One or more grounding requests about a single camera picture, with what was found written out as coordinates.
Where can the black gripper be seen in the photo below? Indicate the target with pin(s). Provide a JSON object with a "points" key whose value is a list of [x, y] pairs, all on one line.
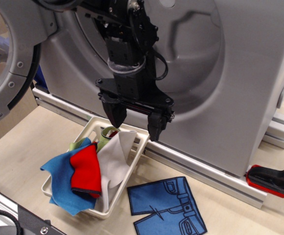
{"points": [[134, 87]]}

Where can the white felt cloth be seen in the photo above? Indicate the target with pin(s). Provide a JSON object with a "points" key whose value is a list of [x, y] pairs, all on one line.
{"points": [[113, 165]]}

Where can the green felt cloth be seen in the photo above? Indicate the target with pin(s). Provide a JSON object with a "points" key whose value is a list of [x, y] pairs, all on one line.
{"points": [[106, 135]]}

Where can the red felt cloth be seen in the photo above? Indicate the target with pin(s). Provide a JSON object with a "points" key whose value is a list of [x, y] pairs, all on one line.
{"points": [[86, 178]]}

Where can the blue felt cloth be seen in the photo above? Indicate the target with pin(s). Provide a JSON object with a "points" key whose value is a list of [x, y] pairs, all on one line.
{"points": [[61, 173]]}

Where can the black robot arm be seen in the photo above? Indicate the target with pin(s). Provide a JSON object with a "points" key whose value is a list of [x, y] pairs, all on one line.
{"points": [[129, 36]]}

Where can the cream plastic laundry basket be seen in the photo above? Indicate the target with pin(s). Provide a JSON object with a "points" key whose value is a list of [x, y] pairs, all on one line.
{"points": [[91, 176]]}

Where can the grey toy washing machine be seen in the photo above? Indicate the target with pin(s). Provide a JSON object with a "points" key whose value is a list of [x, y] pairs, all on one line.
{"points": [[225, 62]]}

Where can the grey round machine door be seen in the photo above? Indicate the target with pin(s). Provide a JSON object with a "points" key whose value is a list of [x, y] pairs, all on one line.
{"points": [[24, 25]]}

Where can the blue felt jeans shorts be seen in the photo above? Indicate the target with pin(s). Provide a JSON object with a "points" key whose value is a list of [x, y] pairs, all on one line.
{"points": [[169, 206]]}

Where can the red black clamp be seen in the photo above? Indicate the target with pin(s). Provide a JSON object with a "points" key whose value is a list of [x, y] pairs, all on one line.
{"points": [[266, 179]]}

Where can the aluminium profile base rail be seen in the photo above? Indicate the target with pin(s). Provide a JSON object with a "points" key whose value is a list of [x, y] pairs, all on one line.
{"points": [[219, 179]]}

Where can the black bracket with screw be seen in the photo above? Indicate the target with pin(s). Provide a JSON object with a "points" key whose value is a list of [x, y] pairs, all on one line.
{"points": [[35, 224]]}

